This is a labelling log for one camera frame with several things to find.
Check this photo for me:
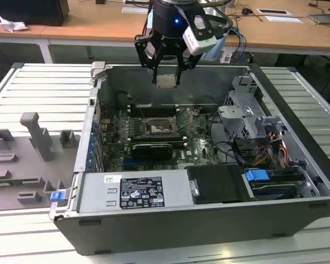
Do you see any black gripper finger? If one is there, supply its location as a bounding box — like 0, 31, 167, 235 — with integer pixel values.
175, 51, 202, 85
134, 31, 162, 85

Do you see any black graphics card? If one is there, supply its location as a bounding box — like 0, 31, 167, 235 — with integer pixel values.
131, 142, 173, 161

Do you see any blue expansion card clip row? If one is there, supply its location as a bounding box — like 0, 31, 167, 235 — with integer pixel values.
86, 118, 101, 173

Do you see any grey case latch handle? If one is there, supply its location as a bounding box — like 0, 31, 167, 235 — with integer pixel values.
90, 60, 108, 81

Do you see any wooden desk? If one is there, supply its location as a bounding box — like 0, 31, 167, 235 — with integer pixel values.
40, 0, 330, 65
0, 0, 80, 64

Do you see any black plastic shroud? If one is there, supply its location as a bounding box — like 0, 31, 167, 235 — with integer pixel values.
186, 164, 248, 205

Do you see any blue cable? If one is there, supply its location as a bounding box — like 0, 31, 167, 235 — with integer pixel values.
227, 27, 248, 63

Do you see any black open PC case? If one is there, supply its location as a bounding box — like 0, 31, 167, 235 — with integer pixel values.
48, 62, 330, 255

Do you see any thin wire locking lever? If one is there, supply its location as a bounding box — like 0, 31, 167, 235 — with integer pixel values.
129, 94, 147, 122

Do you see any yellow red wire bundle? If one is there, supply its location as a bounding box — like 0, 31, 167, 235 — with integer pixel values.
252, 131, 291, 169

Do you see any crumpled white paper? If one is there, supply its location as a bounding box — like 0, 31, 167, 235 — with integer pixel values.
0, 15, 29, 33

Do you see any black computer box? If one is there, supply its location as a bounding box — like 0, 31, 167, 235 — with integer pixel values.
0, 0, 70, 27

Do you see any silver square CPU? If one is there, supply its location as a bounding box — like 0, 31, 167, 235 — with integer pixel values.
156, 74, 178, 89

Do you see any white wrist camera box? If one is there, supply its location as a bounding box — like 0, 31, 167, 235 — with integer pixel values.
182, 13, 218, 55

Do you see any green motherboard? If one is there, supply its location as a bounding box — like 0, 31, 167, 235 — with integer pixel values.
98, 106, 228, 173

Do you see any silver power supply with label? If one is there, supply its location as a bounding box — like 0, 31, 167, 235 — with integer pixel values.
77, 169, 200, 215

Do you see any hard disk in blue carrier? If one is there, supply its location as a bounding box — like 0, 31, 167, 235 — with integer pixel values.
243, 169, 306, 201

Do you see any green RAM stick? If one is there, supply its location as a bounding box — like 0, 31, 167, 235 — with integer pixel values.
0, 179, 42, 186

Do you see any white paper sheet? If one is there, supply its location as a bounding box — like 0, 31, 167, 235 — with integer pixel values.
265, 15, 305, 24

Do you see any grey metal drive cage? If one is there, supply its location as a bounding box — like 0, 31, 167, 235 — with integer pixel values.
217, 75, 287, 144

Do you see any grey parts rack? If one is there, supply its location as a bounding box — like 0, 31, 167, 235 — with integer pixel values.
0, 112, 83, 212

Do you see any grey desk cable hatch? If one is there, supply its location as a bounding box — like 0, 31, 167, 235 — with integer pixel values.
257, 8, 292, 16
122, 6, 150, 14

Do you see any blue case latch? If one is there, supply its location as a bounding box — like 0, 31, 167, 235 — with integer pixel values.
51, 191, 65, 204

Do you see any CPU socket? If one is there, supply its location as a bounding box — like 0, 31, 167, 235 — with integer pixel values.
144, 117, 180, 136

